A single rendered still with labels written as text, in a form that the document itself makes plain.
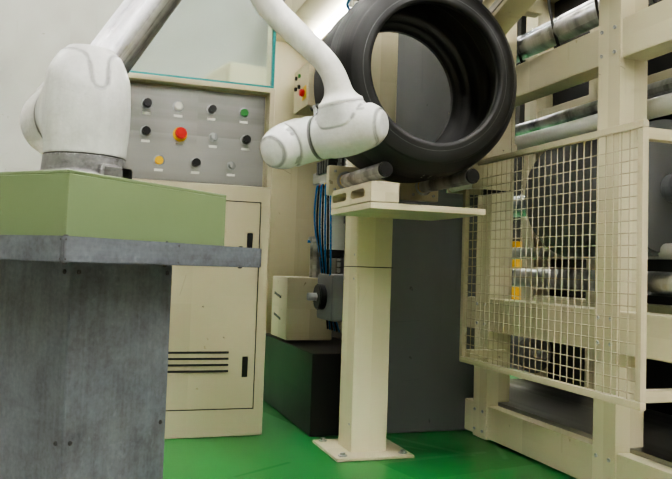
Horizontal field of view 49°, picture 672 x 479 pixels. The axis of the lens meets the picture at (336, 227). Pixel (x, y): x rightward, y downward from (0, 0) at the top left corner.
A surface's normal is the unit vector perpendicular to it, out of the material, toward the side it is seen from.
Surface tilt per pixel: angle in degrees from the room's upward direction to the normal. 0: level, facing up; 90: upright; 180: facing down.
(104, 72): 75
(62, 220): 90
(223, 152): 90
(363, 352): 90
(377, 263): 90
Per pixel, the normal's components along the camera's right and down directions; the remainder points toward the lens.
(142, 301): 0.87, 0.00
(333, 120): -0.45, 0.05
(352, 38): -0.46, -0.25
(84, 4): 0.50, -0.03
